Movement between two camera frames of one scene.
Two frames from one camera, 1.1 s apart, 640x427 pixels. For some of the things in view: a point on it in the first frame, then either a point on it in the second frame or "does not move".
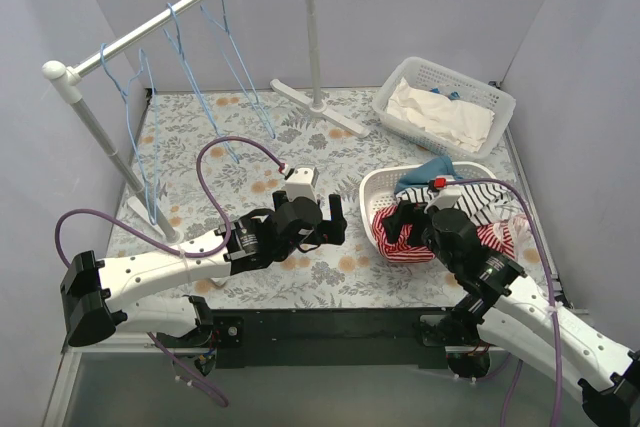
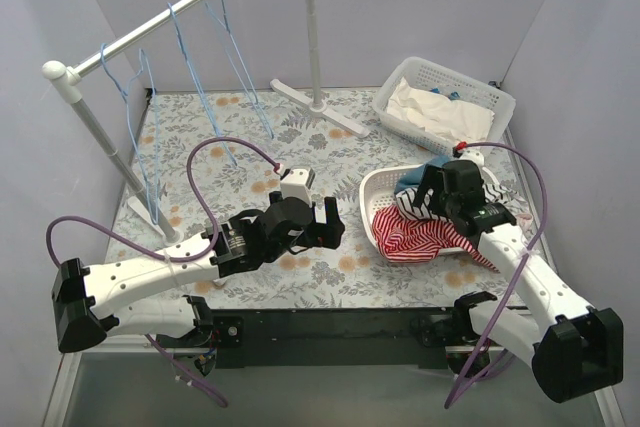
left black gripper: [326, 229] does not move
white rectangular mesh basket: [441, 108] does not move
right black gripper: [410, 223] -> [445, 198]
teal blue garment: [440, 167] does not move
